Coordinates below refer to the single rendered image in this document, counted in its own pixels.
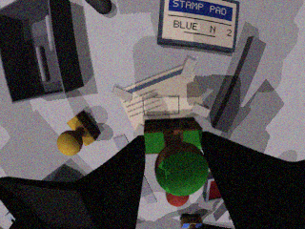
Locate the wooden rubber stamp with green knob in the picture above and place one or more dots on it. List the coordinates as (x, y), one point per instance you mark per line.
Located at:
(180, 167)

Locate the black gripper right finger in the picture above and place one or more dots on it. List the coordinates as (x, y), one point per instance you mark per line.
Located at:
(260, 191)

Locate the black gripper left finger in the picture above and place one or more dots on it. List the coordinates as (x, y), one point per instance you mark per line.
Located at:
(107, 198)

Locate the red-handled rubber stamp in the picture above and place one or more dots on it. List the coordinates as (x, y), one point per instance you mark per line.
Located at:
(177, 200)

